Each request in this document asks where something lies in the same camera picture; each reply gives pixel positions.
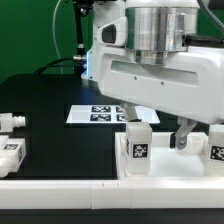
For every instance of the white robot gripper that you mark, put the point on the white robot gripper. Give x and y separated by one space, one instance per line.
190 85

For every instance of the white square table top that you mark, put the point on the white square table top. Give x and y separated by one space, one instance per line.
166 161

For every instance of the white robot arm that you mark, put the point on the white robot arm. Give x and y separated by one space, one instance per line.
147 52

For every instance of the white marker sheet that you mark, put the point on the white marker sheet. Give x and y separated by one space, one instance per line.
107 114

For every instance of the white front obstacle rail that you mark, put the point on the white front obstacle rail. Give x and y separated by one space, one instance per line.
131 194

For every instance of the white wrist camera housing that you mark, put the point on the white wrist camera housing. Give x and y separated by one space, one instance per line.
113 33

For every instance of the black camera pole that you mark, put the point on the black camera pole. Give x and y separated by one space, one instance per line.
81 9

